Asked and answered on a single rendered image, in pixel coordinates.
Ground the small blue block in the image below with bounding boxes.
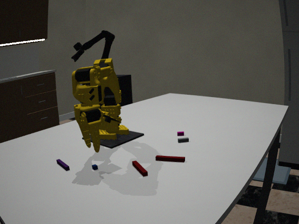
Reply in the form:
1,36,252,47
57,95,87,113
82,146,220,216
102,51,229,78
92,164,98,170

